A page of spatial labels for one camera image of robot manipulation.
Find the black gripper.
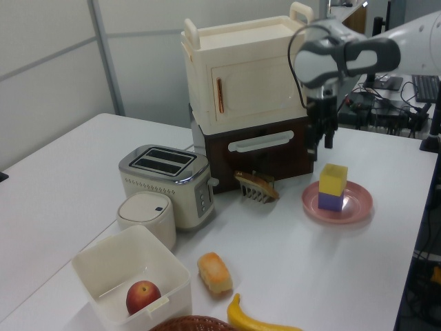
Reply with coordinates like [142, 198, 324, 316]
[305, 88, 340, 162]

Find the yellow cube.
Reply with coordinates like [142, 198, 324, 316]
[318, 163, 349, 196]

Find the purple cube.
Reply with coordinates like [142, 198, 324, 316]
[317, 190, 345, 212]

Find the brown toy waffle rack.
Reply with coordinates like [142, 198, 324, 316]
[234, 170, 280, 200]

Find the pink plate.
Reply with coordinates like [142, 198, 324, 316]
[301, 178, 374, 225]

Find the metal toast rack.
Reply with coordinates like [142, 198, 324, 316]
[239, 170, 276, 204]

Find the black monitor stand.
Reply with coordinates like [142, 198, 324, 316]
[361, 70, 404, 92]

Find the cream toy oven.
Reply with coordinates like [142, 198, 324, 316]
[181, 1, 315, 127]

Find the black keyboard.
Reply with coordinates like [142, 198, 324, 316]
[411, 74, 441, 103]

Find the wooden white desk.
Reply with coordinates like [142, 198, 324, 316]
[325, 0, 368, 35]

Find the orange bread loaf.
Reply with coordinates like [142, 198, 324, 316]
[196, 252, 234, 296]

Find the cream silver toaster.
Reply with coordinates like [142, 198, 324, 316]
[118, 143, 220, 232]

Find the small cream lidded bin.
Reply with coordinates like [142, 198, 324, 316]
[116, 192, 177, 252]

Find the yellow banana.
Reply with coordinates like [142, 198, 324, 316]
[226, 292, 304, 331]

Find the brown wicker basket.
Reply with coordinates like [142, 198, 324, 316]
[147, 314, 238, 331]

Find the red apple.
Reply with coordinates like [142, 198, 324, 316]
[125, 280, 162, 317]

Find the white open plastic box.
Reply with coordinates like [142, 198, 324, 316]
[71, 224, 193, 327]

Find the black electronics with cables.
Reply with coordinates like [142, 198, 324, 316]
[336, 86, 433, 139]

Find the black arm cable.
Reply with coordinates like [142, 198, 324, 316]
[286, 26, 311, 112]

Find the black clamp post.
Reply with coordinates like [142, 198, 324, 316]
[418, 103, 441, 152]

